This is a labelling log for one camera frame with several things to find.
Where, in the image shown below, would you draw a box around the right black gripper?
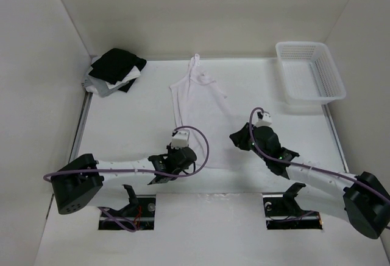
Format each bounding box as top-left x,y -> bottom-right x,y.
229,122 -> 269,162

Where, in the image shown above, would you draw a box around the white tank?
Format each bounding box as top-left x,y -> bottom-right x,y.
169,54 -> 241,170
86,67 -> 141,86

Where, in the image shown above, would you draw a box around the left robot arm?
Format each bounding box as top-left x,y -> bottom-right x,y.
46,147 -> 197,218

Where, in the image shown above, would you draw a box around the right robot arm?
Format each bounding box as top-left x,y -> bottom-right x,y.
229,123 -> 389,239

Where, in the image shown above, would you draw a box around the bottom black folded tank top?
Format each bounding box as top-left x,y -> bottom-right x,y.
118,79 -> 136,93

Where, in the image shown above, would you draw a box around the white folded tank top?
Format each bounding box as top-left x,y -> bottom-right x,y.
86,67 -> 141,86

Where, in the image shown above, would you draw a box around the white plastic mesh basket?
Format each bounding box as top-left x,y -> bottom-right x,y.
275,41 -> 346,105

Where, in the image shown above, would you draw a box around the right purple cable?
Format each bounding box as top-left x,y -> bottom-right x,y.
249,107 -> 390,230

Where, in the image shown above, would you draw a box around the purple cable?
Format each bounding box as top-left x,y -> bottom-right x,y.
249,107 -> 390,230
43,125 -> 210,233

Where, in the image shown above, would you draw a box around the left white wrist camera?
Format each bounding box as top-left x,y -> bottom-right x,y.
170,129 -> 190,149

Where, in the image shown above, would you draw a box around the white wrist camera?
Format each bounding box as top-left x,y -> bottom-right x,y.
255,111 -> 272,127
170,129 -> 190,149

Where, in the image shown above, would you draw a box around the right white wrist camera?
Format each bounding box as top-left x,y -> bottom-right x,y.
255,111 -> 272,127

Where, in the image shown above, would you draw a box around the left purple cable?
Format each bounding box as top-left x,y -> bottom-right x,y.
43,125 -> 210,233

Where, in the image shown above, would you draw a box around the right aluminium table rail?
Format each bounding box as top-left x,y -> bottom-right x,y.
322,104 -> 350,173

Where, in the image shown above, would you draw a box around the aluminium table rail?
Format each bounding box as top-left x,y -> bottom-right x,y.
322,104 -> 350,173
68,92 -> 93,163

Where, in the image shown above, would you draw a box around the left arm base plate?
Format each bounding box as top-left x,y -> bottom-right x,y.
98,195 -> 157,231

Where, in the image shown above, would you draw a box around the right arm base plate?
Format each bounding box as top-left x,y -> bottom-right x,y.
263,194 -> 322,230

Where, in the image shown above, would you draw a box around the left aluminium table rail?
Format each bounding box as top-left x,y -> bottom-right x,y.
68,92 -> 93,163

